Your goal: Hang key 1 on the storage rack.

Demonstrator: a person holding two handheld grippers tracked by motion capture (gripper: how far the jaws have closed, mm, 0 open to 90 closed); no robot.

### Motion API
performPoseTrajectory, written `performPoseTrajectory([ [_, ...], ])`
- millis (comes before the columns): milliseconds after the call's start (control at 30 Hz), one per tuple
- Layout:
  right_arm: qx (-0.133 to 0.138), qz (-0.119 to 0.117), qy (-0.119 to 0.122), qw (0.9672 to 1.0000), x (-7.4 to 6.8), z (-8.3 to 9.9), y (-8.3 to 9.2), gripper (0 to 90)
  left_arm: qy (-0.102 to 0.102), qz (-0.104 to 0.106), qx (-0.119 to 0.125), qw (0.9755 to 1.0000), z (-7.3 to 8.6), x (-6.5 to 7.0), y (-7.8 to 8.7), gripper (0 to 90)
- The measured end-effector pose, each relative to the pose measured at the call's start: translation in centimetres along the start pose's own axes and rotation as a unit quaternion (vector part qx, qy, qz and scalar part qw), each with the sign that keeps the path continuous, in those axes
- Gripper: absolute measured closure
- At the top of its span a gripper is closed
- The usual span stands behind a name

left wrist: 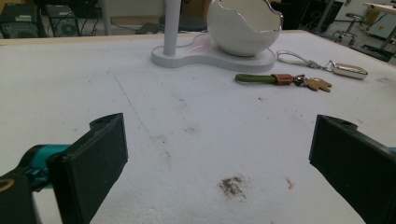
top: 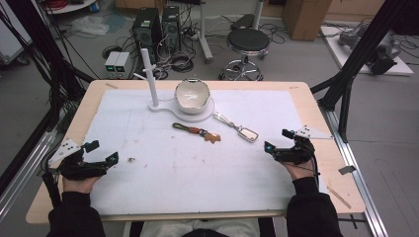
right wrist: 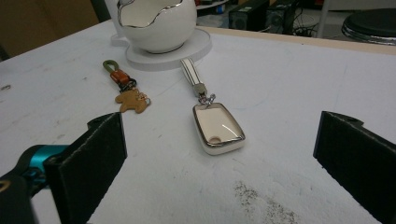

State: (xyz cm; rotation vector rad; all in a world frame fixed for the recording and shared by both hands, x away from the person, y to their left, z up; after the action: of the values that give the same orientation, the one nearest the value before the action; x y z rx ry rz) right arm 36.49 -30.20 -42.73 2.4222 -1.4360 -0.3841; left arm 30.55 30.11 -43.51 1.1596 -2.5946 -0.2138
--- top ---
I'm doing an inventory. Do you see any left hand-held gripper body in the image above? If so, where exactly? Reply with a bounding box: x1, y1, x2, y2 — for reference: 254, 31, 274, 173
47, 137, 110, 181

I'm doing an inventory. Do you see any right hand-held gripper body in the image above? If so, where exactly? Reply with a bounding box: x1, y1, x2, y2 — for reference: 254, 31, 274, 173
273, 124, 334, 166

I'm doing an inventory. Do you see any green strap bear keychain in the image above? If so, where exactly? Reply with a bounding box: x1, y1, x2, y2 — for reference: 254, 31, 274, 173
171, 121, 222, 145

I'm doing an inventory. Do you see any white key stand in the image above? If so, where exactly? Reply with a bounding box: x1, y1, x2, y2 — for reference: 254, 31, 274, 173
132, 47, 216, 123

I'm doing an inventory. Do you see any person's left hand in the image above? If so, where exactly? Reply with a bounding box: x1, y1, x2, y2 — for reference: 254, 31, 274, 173
61, 174, 104, 195

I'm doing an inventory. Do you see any person's right hand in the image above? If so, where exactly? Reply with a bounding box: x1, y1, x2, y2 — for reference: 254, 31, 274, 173
283, 159, 320, 181

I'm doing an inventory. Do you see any small grey plate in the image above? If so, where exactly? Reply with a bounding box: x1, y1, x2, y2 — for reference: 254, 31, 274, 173
338, 165, 358, 176

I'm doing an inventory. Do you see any thin wooden stick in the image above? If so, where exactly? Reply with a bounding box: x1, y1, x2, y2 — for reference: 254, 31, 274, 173
326, 186, 353, 210

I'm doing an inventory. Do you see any white table mat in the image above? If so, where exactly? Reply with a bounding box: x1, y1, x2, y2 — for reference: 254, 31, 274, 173
83, 89, 329, 217

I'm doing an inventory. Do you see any white power supply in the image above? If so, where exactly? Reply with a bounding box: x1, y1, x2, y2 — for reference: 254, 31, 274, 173
104, 51, 121, 79
115, 51, 131, 79

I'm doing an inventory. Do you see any white board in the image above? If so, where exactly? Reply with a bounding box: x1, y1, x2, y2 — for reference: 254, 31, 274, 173
319, 25, 415, 77

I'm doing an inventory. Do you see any white bowl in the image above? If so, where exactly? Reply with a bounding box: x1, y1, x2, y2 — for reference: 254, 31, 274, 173
173, 78, 211, 116

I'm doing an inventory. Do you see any black round stool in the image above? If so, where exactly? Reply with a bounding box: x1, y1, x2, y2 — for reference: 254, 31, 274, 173
218, 27, 272, 82

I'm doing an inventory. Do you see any brown cardboard box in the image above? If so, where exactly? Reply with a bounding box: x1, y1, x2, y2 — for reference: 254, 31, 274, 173
282, 0, 332, 41

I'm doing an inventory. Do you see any clear plastic bag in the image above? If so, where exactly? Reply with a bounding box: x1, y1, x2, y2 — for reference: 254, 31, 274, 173
69, 14, 111, 37

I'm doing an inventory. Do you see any black computer tower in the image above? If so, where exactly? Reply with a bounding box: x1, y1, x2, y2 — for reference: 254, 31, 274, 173
161, 5, 182, 54
131, 7, 163, 64

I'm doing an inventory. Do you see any white desk leg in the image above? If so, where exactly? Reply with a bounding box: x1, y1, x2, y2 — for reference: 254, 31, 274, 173
197, 0, 214, 64

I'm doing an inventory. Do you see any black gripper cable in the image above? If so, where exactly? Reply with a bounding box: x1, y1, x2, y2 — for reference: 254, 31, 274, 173
42, 171, 63, 209

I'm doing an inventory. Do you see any aluminium rail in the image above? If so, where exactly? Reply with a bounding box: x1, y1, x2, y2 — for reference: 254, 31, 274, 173
319, 107, 390, 237
0, 129, 58, 222

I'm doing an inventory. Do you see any black frame with cables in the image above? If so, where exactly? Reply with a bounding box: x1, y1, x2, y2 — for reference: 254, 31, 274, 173
0, 0, 97, 132

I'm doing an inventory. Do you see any black frame stand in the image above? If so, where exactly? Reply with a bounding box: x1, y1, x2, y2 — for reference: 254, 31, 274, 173
309, 0, 419, 143

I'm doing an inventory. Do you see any coiled black cable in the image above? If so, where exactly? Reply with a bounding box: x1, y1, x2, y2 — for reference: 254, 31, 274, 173
170, 52, 196, 74

